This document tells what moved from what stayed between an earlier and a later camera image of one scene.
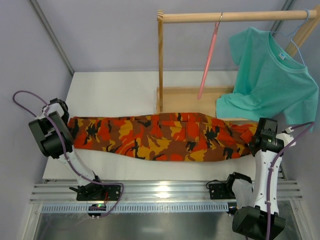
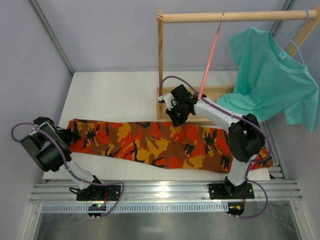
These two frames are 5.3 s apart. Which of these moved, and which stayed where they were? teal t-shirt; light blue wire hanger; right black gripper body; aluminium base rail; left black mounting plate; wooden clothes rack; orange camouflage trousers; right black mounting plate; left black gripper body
Moved: orange camouflage trousers; left black gripper body; right black gripper body
Stayed: right black mounting plate; teal t-shirt; light blue wire hanger; aluminium base rail; wooden clothes rack; left black mounting plate
